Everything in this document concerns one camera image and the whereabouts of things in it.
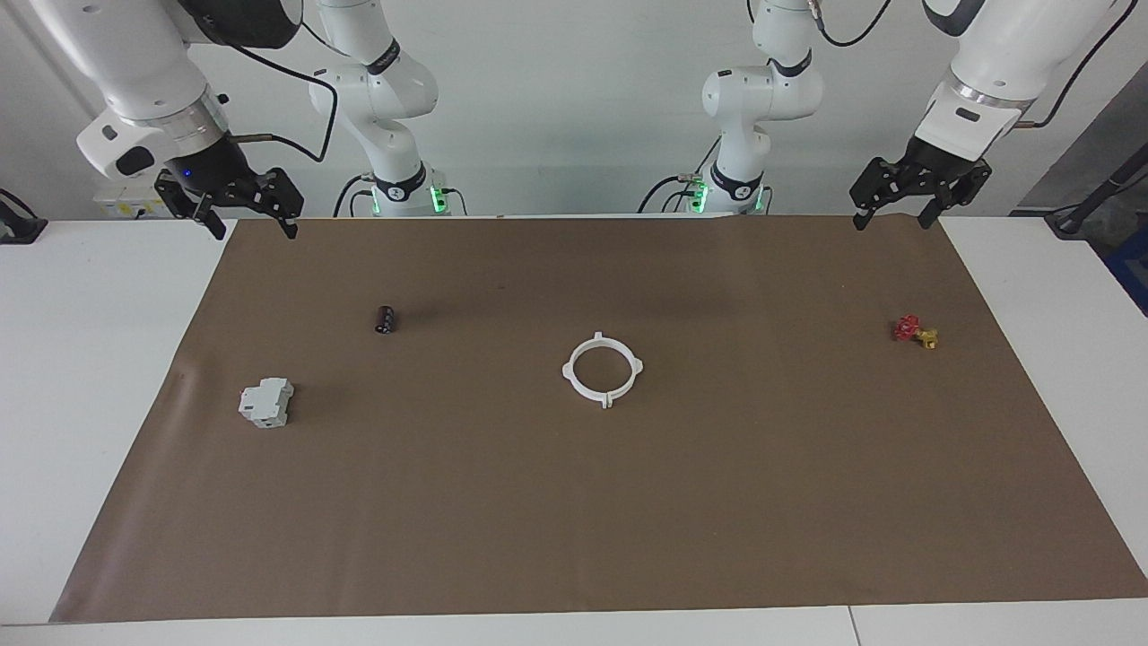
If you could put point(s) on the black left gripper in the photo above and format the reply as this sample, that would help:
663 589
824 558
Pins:
915 175

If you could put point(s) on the black clamp bracket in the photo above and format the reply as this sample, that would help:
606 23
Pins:
22 229

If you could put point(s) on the black stand leg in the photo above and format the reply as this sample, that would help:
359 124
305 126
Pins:
1090 202

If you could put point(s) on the white circuit breaker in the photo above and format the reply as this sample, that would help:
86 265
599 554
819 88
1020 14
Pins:
265 404

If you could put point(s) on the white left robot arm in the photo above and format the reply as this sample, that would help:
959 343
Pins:
1004 54

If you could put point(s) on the brown paper mat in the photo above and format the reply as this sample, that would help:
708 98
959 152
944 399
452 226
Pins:
583 520

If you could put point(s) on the white power socket box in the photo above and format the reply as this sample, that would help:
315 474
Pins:
126 205

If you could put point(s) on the black cylindrical capacitor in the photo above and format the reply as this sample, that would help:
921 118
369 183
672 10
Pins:
386 320

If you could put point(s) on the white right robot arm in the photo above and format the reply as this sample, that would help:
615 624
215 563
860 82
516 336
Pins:
134 54

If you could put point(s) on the red and yellow valve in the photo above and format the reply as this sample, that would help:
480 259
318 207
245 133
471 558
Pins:
910 329

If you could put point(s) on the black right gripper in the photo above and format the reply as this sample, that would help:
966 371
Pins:
215 175

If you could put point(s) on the blue crate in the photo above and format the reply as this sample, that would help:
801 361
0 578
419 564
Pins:
1132 269

